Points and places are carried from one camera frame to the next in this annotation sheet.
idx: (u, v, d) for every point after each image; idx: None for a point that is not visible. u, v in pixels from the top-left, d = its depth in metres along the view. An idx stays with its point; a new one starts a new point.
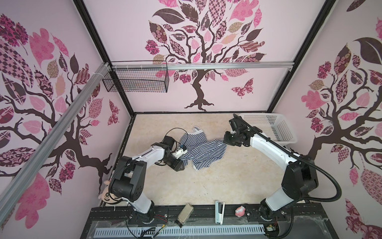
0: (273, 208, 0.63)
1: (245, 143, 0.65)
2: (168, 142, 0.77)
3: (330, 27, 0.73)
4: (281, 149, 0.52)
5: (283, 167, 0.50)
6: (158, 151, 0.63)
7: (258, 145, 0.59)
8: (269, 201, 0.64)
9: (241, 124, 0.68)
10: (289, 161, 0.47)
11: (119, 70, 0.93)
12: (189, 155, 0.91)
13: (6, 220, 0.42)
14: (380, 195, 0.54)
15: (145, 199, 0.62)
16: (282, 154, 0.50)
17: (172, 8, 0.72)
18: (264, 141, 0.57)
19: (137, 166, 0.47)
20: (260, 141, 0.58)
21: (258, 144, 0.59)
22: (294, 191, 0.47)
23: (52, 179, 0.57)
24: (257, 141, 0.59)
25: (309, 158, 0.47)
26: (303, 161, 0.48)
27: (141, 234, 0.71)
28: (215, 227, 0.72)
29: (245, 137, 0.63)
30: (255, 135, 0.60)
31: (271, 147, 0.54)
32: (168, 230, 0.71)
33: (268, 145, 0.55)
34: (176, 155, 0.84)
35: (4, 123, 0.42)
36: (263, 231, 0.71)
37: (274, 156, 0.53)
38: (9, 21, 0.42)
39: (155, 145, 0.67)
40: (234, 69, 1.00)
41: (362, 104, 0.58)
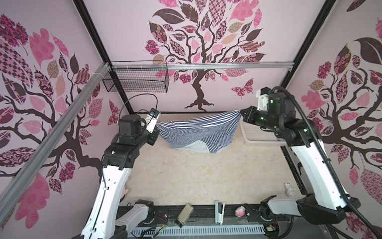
0: (275, 211, 0.63)
1: (289, 144, 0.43)
2: (129, 135, 0.44)
3: (330, 27, 0.74)
4: (338, 185, 0.38)
5: (321, 200, 0.41)
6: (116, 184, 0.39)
7: (304, 160, 0.42)
8: (271, 204, 0.64)
9: (290, 109, 0.42)
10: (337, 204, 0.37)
11: (119, 70, 0.93)
12: (180, 130, 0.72)
13: (6, 220, 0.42)
14: (380, 195, 0.54)
15: (140, 213, 0.59)
16: (334, 191, 0.38)
17: (172, 8, 0.72)
18: (321, 163, 0.38)
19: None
20: (314, 159, 0.39)
21: (309, 161, 0.41)
22: (313, 219, 0.43)
23: (52, 179, 0.57)
24: (308, 157, 0.40)
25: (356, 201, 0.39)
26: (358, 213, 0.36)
27: (141, 234, 0.71)
28: (215, 227, 0.72)
29: (295, 135, 0.40)
30: (310, 144, 0.39)
31: (324, 174, 0.38)
32: (168, 230, 0.71)
33: (322, 171, 0.38)
34: (148, 128, 0.57)
35: (4, 123, 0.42)
36: (263, 231, 0.71)
37: (314, 179, 0.41)
38: (9, 21, 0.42)
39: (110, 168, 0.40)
40: (234, 70, 1.00)
41: (362, 104, 0.58)
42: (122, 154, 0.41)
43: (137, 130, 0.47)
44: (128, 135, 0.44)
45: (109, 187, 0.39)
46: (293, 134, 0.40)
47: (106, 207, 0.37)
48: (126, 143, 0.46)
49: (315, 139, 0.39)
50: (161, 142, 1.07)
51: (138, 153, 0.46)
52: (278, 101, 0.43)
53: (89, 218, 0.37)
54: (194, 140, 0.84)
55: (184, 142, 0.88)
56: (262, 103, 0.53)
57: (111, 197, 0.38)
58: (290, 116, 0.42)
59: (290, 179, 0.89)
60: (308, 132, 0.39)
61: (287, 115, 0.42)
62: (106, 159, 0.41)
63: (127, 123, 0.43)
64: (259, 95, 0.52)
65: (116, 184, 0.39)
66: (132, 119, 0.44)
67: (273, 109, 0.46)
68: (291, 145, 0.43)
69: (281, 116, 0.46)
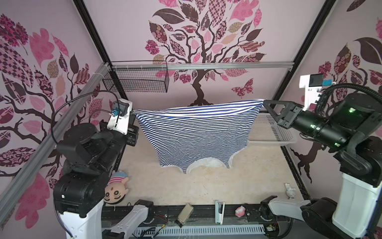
0: (275, 213, 0.63)
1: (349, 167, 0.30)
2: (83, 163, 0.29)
3: (330, 28, 0.74)
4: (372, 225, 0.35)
5: (341, 223, 0.37)
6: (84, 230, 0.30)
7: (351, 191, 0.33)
8: (272, 205, 0.63)
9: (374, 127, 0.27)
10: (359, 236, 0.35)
11: (119, 70, 0.93)
12: (172, 124, 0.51)
13: (6, 221, 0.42)
14: None
15: (140, 216, 0.59)
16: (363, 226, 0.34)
17: (172, 8, 0.72)
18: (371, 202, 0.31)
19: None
20: (370, 197, 0.30)
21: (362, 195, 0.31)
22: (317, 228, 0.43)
23: (52, 179, 0.57)
24: (364, 191, 0.31)
25: None
26: None
27: (141, 234, 0.71)
28: (215, 227, 0.72)
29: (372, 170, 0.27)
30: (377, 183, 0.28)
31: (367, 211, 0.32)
32: (168, 230, 0.71)
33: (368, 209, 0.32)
34: (119, 128, 0.39)
35: (4, 123, 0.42)
36: (263, 231, 0.71)
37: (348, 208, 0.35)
38: (9, 21, 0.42)
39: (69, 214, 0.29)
40: (234, 70, 1.00)
41: None
42: (77, 191, 0.28)
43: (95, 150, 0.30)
44: (81, 163, 0.29)
45: (77, 235, 0.30)
46: (367, 167, 0.27)
47: None
48: (87, 175, 0.31)
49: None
50: None
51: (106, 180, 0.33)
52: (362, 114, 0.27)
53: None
54: (191, 145, 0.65)
55: (177, 151, 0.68)
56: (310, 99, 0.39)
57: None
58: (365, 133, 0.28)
59: (290, 179, 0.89)
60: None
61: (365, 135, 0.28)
62: (58, 204, 0.28)
63: (70, 150, 0.26)
64: (308, 89, 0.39)
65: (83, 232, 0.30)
66: (79, 141, 0.27)
67: (344, 120, 0.30)
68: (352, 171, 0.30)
69: (355, 139, 0.30)
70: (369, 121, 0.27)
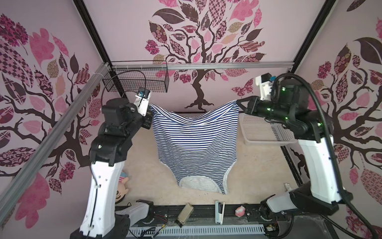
0: (274, 211, 0.63)
1: (298, 136, 0.40)
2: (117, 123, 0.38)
3: (330, 27, 0.74)
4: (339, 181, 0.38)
5: (316, 193, 0.41)
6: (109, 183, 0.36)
7: (308, 153, 0.40)
8: (270, 202, 0.64)
9: (304, 99, 0.37)
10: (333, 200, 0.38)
11: (119, 70, 0.93)
12: (173, 128, 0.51)
13: (6, 220, 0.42)
14: (379, 195, 0.54)
15: (141, 209, 0.60)
16: (332, 187, 0.38)
17: (172, 8, 0.72)
18: (327, 159, 0.37)
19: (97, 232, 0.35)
20: (320, 153, 0.37)
21: (314, 153, 0.38)
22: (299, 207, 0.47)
23: (52, 179, 0.57)
24: (313, 149, 0.38)
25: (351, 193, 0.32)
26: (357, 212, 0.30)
27: (141, 234, 0.71)
28: (215, 227, 0.72)
29: (308, 127, 0.36)
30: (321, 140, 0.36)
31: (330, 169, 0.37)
32: (168, 230, 0.71)
33: (327, 165, 0.37)
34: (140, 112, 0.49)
35: (4, 123, 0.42)
36: (263, 231, 0.71)
37: (314, 173, 0.40)
38: (9, 21, 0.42)
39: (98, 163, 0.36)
40: (234, 70, 1.00)
41: (362, 104, 0.58)
42: (110, 147, 0.36)
43: (127, 117, 0.40)
44: (116, 124, 0.38)
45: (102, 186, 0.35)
46: (304, 127, 0.36)
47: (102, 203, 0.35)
48: (115, 135, 0.41)
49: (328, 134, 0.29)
50: None
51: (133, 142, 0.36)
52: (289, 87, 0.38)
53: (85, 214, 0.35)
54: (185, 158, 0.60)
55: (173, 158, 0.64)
56: (265, 92, 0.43)
57: (106, 195, 0.36)
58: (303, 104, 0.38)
59: (290, 179, 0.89)
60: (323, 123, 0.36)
61: (299, 106, 0.38)
62: (94, 155, 0.36)
63: (113, 110, 0.36)
64: (262, 85, 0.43)
65: (108, 181, 0.36)
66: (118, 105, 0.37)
67: (283, 100, 0.41)
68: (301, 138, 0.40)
69: (292, 107, 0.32)
70: (296, 94, 0.38)
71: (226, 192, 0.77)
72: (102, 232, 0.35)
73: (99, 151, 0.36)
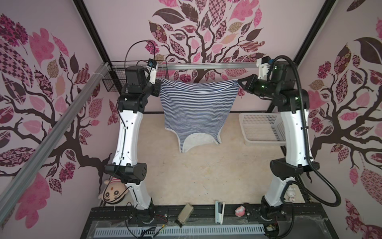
0: (272, 205, 0.64)
1: (279, 109, 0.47)
2: (137, 83, 0.49)
3: (330, 27, 0.74)
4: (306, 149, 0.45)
5: (289, 159, 0.49)
6: (134, 126, 0.47)
7: (287, 124, 0.48)
8: (267, 195, 0.66)
9: (290, 78, 0.45)
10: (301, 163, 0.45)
11: (119, 70, 0.93)
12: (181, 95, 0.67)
13: (6, 220, 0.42)
14: (379, 195, 0.54)
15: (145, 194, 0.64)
16: (300, 152, 0.45)
17: (172, 8, 0.72)
18: (299, 128, 0.44)
19: (127, 170, 0.44)
20: (294, 123, 0.45)
21: (290, 124, 0.46)
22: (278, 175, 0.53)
23: (52, 179, 0.57)
24: (290, 120, 0.46)
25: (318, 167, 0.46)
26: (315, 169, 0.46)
27: (141, 234, 0.71)
28: (215, 227, 0.72)
29: (286, 101, 0.44)
30: (296, 112, 0.44)
31: (299, 137, 0.45)
32: (168, 230, 0.71)
33: (298, 133, 0.45)
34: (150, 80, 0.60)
35: (4, 123, 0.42)
36: (263, 231, 0.71)
37: (289, 142, 0.48)
38: (9, 21, 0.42)
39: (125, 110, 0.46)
40: (234, 69, 1.00)
41: (362, 104, 0.58)
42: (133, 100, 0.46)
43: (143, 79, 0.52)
44: (136, 83, 0.49)
45: (128, 128, 0.46)
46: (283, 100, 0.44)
47: (129, 143, 0.46)
48: (135, 92, 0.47)
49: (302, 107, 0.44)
50: (161, 142, 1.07)
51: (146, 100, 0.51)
52: (281, 67, 0.45)
53: (116, 150, 0.45)
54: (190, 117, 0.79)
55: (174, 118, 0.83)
56: (262, 72, 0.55)
57: (131, 135, 0.46)
58: (289, 84, 0.46)
59: None
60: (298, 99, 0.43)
61: (285, 83, 0.45)
62: (121, 104, 0.46)
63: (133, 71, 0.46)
64: (261, 65, 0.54)
65: (133, 124, 0.47)
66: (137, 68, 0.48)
67: (275, 79, 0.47)
68: (281, 110, 0.48)
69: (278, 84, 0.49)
70: (284, 74, 0.46)
71: (219, 142, 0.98)
72: (130, 162, 0.45)
73: (125, 101, 0.46)
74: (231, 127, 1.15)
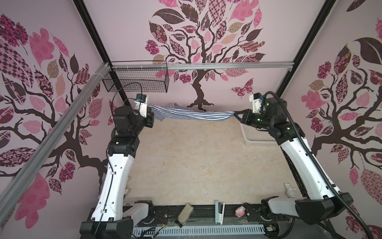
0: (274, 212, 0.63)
1: (278, 142, 0.52)
2: (127, 128, 0.49)
3: (330, 27, 0.74)
4: (322, 175, 0.42)
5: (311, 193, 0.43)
6: (123, 170, 0.43)
7: (292, 155, 0.48)
8: (271, 202, 0.64)
9: (281, 113, 0.50)
10: (326, 195, 0.39)
11: (119, 70, 0.93)
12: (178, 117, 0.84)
13: (6, 220, 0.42)
14: (380, 195, 0.54)
15: (141, 207, 0.60)
16: (319, 181, 0.41)
17: (172, 8, 0.72)
18: (305, 155, 0.45)
19: (108, 228, 0.36)
20: (298, 152, 0.45)
21: (294, 153, 0.47)
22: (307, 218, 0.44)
23: (52, 179, 0.57)
24: (292, 150, 0.47)
25: (350, 199, 0.39)
26: (342, 200, 0.41)
27: (141, 234, 0.71)
28: (215, 227, 0.72)
29: (280, 134, 0.49)
30: (293, 140, 0.47)
31: (310, 165, 0.43)
32: (168, 230, 0.71)
33: (307, 161, 0.44)
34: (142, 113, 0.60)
35: (4, 123, 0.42)
36: (263, 231, 0.71)
37: (303, 175, 0.45)
38: (9, 21, 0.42)
39: (115, 155, 0.45)
40: (234, 70, 1.00)
41: (362, 104, 0.58)
42: (124, 146, 0.47)
43: (133, 121, 0.51)
44: (126, 127, 0.49)
45: (116, 173, 0.43)
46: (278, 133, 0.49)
47: (114, 190, 0.40)
48: (126, 135, 0.51)
49: (298, 135, 0.48)
50: (161, 142, 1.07)
51: (139, 141, 0.51)
52: (273, 104, 0.52)
53: (99, 202, 0.39)
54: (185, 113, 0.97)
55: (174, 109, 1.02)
56: (256, 107, 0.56)
57: (119, 180, 0.42)
58: (281, 118, 0.52)
59: (290, 179, 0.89)
60: (291, 131, 0.48)
61: (277, 117, 0.51)
62: (111, 148, 0.46)
63: (122, 118, 0.46)
64: (253, 100, 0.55)
65: (122, 169, 0.43)
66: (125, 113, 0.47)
67: (268, 113, 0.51)
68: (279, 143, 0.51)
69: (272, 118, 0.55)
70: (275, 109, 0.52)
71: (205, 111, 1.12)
72: (112, 215, 0.38)
73: (116, 145, 0.47)
74: (231, 127, 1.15)
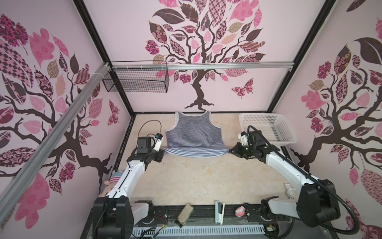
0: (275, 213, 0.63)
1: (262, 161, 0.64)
2: (145, 146, 0.66)
3: (330, 27, 0.74)
4: (298, 169, 0.50)
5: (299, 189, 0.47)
6: (137, 170, 0.54)
7: (274, 165, 0.58)
8: (272, 204, 0.64)
9: (259, 139, 0.67)
10: (306, 182, 0.45)
11: (119, 70, 0.93)
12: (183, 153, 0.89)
13: (6, 220, 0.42)
14: (380, 195, 0.54)
15: (141, 208, 0.59)
16: (298, 175, 0.48)
17: (172, 8, 0.72)
18: (281, 161, 0.55)
19: (118, 203, 0.41)
20: (275, 159, 0.57)
21: (273, 162, 0.58)
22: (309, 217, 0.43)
23: (52, 179, 0.57)
24: (272, 159, 0.58)
25: (329, 182, 0.44)
26: (321, 184, 0.44)
27: (141, 234, 0.71)
28: (215, 227, 0.72)
29: (261, 154, 0.62)
30: (271, 153, 0.60)
31: (286, 165, 0.53)
32: (168, 230, 0.71)
33: (284, 164, 0.54)
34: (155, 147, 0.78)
35: (4, 123, 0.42)
36: (263, 231, 0.71)
37: (289, 177, 0.51)
38: (9, 21, 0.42)
39: (132, 161, 0.58)
40: (234, 69, 1.00)
41: (362, 104, 0.58)
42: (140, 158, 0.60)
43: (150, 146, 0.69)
44: (144, 147, 0.66)
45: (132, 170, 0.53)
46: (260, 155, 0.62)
47: (128, 179, 0.49)
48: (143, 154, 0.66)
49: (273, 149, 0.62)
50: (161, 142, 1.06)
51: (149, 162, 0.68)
52: (251, 133, 0.70)
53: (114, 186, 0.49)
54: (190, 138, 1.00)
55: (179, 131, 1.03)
56: (244, 141, 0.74)
57: (133, 175, 0.52)
58: (261, 143, 0.67)
59: None
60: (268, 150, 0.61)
61: (258, 144, 0.67)
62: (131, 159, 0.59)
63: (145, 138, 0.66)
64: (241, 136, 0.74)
65: (137, 169, 0.55)
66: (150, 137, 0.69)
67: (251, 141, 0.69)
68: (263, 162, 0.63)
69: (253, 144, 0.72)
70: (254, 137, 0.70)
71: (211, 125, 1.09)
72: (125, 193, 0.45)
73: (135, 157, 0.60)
74: (231, 127, 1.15)
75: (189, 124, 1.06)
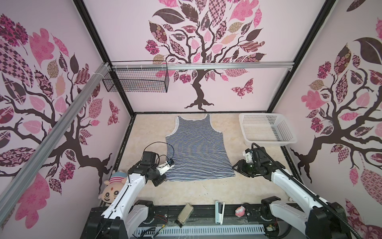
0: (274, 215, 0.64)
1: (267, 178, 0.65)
2: (149, 161, 0.66)
3: (329, 27, 0.74)
4: (305, 190, 0.49)
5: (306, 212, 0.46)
6: (137, 184, 0.53)
7: (280, 183, 0.57)
8: (274, 208, 0.63)
9: (263, 156, 0.67)
10: (314, 206, 0.44)
11: (118, 70, 0.93)
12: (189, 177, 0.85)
13: (6, 220, 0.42)
14: (380, 195, 0.54)
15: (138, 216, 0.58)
16: (305, 196, 0.47)
17: (172, 8, 0.72)
18: (288, 180, 0.53)
19: (112, 226, 0.39)
20: (282, 178, 0.55)
21: (279, 180, 0.56)
22: None
23: (52, 179, 0.57)
24: (278, 178, 0.57)
25: (337, 205, 0.43)
26: (331, 209, 0.43)
27: (141, 234, 0.71)
28: (215, 227, 0.72)
29: (266, 171, 0.61)
30: (276, 171, 0.58)
31: (294, 186, 0.51)
32: (168, 230, 0.71)
33: (290, 183, 0.52)
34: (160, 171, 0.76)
35: (4, 123, 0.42)
36: (263, 231, 0.71)
37: (298, 198, 0.49)
38: (9, 21, 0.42)
39: (132, 174, 0.56)
40: (234, 70, 1.00)
41: (362, 104, 0.58)
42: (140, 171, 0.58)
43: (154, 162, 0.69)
44: (147, 161, 0.66)
45: (132, 185, 0.52)
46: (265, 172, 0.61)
47: (126, 197, 0.48)
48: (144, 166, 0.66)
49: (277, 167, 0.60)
50: (161, 142, 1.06)
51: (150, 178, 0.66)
52: (255, 150, 0.70)
53: (111, 204, 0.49)
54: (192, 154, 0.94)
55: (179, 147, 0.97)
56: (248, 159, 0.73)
57: (132, 190, 0.50)
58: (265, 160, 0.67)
59: None
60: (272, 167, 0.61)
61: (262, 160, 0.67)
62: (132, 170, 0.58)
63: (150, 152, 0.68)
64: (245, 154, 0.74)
65: (137, 183, 0.53)
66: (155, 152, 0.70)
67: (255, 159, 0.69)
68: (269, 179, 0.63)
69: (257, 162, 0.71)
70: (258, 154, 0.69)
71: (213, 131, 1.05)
72: (120, 214, 0.43)
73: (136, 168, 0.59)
74: (231, 127, 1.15)
75: (187, 138, 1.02)
